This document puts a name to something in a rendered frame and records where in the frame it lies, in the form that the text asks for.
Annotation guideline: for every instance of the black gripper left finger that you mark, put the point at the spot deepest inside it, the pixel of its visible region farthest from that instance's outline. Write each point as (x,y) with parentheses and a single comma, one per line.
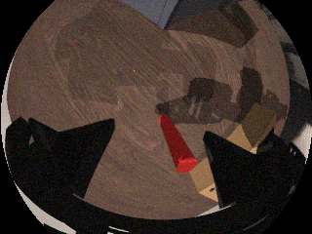
(75,152)

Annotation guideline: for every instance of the red peg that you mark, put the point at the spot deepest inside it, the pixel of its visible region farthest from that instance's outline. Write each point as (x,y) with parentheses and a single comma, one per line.
(182,156)

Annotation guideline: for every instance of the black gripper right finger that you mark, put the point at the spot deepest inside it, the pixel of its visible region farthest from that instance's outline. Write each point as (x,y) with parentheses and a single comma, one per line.
(233,167)

